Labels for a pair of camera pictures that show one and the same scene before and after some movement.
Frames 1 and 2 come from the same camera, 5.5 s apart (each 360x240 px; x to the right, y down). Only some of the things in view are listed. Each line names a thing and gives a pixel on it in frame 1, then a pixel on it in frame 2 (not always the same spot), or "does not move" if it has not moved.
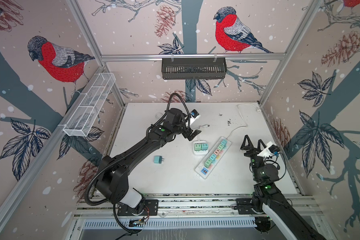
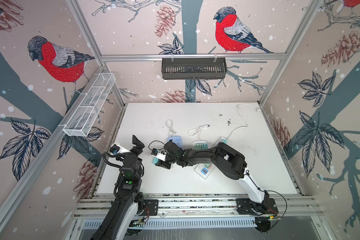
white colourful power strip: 203,172 does not move
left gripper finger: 193,134 → 138,149
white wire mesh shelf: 88,104 does not move
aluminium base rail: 188,206 does not move
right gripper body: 256,163 → 172,158
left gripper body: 186,132 → 134,156
